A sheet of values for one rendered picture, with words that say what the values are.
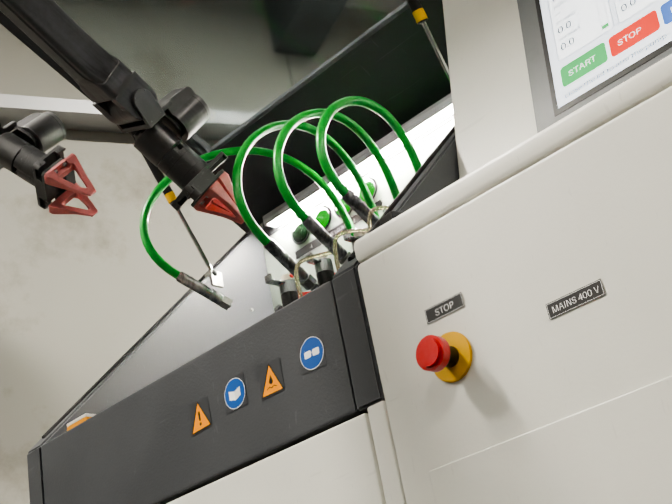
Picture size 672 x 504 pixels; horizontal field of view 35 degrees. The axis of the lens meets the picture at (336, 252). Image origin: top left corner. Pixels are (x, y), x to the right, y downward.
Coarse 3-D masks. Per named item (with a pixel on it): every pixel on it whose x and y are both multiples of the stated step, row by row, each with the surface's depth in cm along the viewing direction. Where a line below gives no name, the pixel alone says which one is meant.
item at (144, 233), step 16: (208, 160) 182; (288, 160) 187; (160, 192) 175; (144, 208) 172; (336, 208) 186; (144, 224) 171; (352, 224) 185; (144, 240) 170; (160, 256) 169; (176, 272) 169
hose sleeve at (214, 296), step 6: (180, 276) 169; (186, 276) 169; (180, 282) 169; (186, 282) 169; (192, 282) 169; (198, 282) 169; (192, 288) 169; (198, 288) 169; (204, 288) 169; (210, 288) 170; (204, 294) 169; (210, 294) 169; (216, 294) 169; (210, 300) 170; (216, 300) 169
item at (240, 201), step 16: (272, 128) 165; (304, 128) 172; (336, 144) 176; (240, 160) 156; (352, 160) 178; (240, 176) 154; (240, 192) 153; (368, 192) 177; (240, 208) 152; (256, 224) 152; (272, 240) 153; (288, 256) 154; (304, 272) 155
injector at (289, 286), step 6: (288, 282) 164; (294, 282) 165; (282, 288) 164; (288, 288) 164; (294, 288) 164; (282, 294) 164; (288, 294) 163; (294, 294) 164; (282, 300) 164; (288, 300) 163; (294, 300) 163; (276, 306) 162; (282, 306) 162
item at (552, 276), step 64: (448, 0) 164; (512, 0) 152; (448, 64) 158; (512, 64) 147; (512, 128) 141; (640, 128) 97; (512, 192) 106; (576, 192) 101; (640, 192) 96; (384, 256) 117; (448, 256) 110; (512, 256) 105; (576, 256) 100; (640, 256) 95; (384, 320) 115; (448, 320) 109; (512, 320) 103; (576, 320) 98; (640, 320) 94; (384, 384) 113; (448, 384) 107; (512, 384) 102; (576, 384) 97; (640, 384) 93; (448, 448) 106; (512, 448) 100; (576, 448) 96; (640, 448) 91
